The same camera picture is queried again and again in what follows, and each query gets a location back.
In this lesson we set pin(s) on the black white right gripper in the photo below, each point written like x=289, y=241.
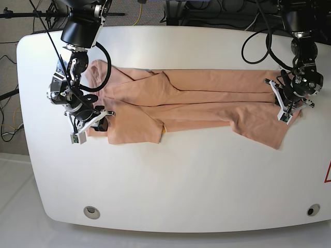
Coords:
x=83, y=119

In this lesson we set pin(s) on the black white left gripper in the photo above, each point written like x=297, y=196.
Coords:
x=288, y=101

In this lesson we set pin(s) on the peach pink T-shirt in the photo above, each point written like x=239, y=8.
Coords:
x=148, y=103

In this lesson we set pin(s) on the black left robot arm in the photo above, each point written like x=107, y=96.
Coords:
x=302, y=20

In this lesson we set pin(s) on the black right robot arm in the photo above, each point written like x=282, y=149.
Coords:
x=86, y=19

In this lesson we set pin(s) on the left table grommet hole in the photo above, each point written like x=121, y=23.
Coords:
x=91, y=212

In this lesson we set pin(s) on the table grommet hole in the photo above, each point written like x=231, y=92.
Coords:
x=91, y=212
x=313, y=210

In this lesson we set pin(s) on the right table grommet hole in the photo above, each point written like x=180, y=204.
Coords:
x=313, y=210

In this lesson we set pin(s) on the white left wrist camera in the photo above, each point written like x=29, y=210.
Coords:
x=284, y=116

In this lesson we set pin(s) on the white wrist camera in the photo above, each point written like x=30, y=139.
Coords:
x=78, y=138
x=284, y=116

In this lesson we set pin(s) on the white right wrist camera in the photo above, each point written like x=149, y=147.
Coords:
x=78, y=138

